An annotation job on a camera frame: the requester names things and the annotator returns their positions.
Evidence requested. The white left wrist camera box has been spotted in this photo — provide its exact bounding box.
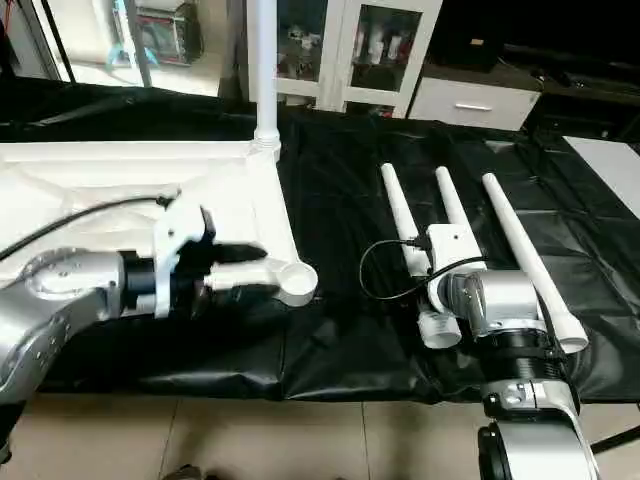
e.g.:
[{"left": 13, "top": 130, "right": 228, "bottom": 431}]
[{"left": 149, "top": 194, "right": 217, "bottom": 321}]

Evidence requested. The white plastic table leg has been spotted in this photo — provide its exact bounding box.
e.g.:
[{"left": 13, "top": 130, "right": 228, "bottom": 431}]
[
  {"left": 481, "top": 172, "right": 590, "bottom": 355},
  {"left": 244, "top": 0, "right": 284, "bottom": 163},
  {"left": 434, "top": 166, "right": 478, "bottom": 234},
  {"left": 379, "top": 162, "right": 464, "bottom": 350}
]

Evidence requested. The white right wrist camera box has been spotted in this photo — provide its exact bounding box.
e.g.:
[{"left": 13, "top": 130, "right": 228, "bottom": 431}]
[{"left": 404, "top": 224, "right": 487, "bottom": 293}]

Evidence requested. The white plastic table top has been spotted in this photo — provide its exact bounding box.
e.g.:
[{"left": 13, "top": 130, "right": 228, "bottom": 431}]
[{"left": 0, "top": 134, "right": 320, "bottom": 308}]

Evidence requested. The blue grey floor appliance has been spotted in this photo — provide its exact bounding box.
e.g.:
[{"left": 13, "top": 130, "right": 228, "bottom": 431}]
[{"left": 108, "top": 0, "right": 203, "bottom": 68}]

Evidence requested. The black metal bench leg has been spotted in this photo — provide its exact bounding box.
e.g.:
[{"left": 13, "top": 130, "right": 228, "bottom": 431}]
[{"left": 588, "top": 424, "right": 640, "bottom": 453}]

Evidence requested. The black work mat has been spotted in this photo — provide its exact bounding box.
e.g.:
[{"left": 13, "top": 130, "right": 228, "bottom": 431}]
[{"left": 0, "top": 78, "right": 640, "bottom": 403}]

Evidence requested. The white drawer unit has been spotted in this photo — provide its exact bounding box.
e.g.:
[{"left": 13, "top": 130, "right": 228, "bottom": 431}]
[{"left": 408, "top": 74, "right": 543, "bottom": 133}]

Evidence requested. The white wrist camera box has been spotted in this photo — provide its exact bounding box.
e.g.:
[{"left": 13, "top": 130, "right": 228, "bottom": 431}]
[
  {"left": 404, "top": 224, "right": 487, "bottom": 293},
  {"left": 149, "top": 194, "right": 217, "bottom": 321}
]

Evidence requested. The white glass-door cabinet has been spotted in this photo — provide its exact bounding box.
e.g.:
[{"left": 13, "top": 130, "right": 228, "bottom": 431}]
[{"left": 244, "top": 0, "right": 443, "bottom": 121}]

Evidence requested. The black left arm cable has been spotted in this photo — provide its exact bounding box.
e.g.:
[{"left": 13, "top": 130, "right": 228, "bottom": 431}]
[{"left": 0, "top": 190, "right": 183, "bottom": 266}]

